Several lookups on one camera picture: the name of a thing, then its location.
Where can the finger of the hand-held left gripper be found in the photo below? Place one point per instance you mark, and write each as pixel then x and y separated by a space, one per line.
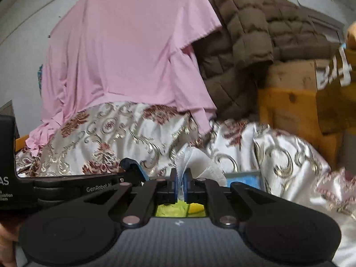
pixel 140 171

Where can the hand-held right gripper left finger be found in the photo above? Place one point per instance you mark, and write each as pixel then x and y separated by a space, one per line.
pixel 175 186

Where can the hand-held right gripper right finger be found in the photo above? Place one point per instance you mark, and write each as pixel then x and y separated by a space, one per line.
pixel 185 186

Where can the white gauze cloth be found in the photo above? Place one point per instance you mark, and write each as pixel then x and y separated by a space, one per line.
pixel 200 167

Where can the grey box with cartoon print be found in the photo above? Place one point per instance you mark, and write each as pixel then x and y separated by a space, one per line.
pixel 242 179

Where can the floral satin blanket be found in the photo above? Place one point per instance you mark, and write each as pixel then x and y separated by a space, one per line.
pixel 125 136

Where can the pink hanging cloth sheet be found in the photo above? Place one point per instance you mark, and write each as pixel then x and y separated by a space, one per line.
pixel 125 47

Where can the cardboard box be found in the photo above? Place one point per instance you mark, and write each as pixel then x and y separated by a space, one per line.
pixel 294 75

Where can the brown quilted jacket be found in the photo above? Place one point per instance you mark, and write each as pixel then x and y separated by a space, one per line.
pixel 250 33

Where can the wooden bed rail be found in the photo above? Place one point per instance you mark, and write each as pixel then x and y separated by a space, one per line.
pixel 21 143

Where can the teal floral wall poster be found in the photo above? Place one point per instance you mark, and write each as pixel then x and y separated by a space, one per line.
pixel 40 75

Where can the wooden bed frame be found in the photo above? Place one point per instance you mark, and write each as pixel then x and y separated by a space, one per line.
pixel 289 108

